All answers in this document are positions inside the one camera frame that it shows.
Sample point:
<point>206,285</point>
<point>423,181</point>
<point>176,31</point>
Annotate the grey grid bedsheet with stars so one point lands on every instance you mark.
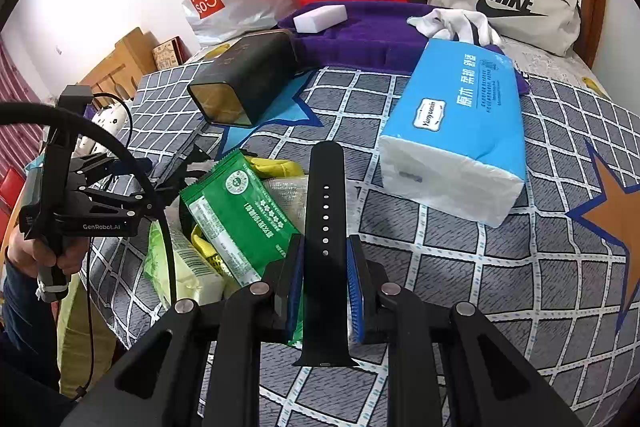
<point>450,307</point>

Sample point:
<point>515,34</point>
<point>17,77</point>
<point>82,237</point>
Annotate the wooden headboard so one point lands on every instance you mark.
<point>595,7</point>

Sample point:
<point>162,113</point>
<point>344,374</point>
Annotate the blue tissue pack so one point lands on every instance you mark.
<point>450,132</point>

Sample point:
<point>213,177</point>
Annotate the green wipes packet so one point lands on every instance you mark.
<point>235,207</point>

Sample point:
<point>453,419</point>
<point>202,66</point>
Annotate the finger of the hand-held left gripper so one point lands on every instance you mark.
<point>127,166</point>
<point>175,179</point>

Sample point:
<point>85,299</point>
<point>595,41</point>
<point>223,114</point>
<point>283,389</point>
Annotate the polka dot plush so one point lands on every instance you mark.
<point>112,122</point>

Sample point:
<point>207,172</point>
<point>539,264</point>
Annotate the purple plush cloth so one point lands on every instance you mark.
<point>360,37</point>

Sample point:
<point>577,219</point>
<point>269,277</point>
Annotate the yellow green cloth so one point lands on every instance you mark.
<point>75,332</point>

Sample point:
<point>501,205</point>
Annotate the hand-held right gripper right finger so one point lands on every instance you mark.
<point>356,292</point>

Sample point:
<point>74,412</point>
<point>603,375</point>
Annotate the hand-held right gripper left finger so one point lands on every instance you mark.
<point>296,292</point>

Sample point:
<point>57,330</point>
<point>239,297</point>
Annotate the pale green packet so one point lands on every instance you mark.
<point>185,267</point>

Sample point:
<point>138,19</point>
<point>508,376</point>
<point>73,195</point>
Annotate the white box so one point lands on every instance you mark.
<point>320,19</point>

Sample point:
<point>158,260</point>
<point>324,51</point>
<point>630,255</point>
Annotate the red object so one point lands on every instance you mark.
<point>10,187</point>

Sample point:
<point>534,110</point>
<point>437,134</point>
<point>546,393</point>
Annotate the wooden headboard furniture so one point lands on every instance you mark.
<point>135,52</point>

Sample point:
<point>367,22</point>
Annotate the striped curtain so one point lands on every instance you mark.
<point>15,132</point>

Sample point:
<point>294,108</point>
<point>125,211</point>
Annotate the small patterned box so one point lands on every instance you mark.
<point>167,52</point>

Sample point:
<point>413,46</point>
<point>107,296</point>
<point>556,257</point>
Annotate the white gloves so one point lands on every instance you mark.
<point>450,24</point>

